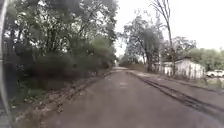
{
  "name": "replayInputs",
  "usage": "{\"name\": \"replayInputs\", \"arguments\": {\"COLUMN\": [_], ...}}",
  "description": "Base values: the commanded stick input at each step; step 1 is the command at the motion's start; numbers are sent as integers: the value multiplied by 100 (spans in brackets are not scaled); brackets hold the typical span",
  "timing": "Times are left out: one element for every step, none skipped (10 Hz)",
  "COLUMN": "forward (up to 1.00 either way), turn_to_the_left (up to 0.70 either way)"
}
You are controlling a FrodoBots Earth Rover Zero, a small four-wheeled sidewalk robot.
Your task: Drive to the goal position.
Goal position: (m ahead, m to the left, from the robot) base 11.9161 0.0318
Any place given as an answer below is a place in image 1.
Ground white building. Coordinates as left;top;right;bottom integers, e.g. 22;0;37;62
155;58;206;80

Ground group of leafy trees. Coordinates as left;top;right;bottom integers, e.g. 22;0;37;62
118;14;165;73

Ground dense trees and bushes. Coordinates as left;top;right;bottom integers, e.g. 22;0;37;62
0;0;120;91

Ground white car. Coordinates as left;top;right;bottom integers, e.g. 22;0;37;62
205;69;224;79

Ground tall bare tree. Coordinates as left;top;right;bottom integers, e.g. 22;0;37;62
149;0;178;76

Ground grey-brown paved road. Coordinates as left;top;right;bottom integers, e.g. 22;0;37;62
39;68;224;128

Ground distant green trees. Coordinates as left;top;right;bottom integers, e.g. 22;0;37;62
161;36;224;72

